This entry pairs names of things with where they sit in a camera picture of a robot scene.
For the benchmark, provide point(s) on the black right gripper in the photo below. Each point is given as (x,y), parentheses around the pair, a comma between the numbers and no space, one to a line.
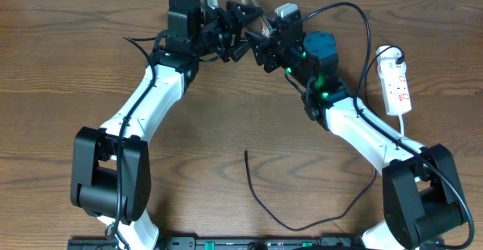
(268,50)

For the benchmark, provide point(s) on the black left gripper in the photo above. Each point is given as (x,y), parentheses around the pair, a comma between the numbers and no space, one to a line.
(238,10)

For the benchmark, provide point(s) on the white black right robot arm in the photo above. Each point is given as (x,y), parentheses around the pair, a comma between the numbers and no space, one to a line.
(422,194)

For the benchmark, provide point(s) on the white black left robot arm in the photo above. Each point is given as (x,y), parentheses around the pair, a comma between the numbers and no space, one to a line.
(111,178)

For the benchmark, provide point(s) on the white usb charger adapter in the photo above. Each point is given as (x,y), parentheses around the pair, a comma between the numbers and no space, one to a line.
(391,58)

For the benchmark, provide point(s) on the white power strip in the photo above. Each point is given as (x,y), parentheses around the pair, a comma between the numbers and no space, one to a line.
(394,86)

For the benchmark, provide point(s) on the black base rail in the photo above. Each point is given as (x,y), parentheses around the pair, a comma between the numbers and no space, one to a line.
(190,243)

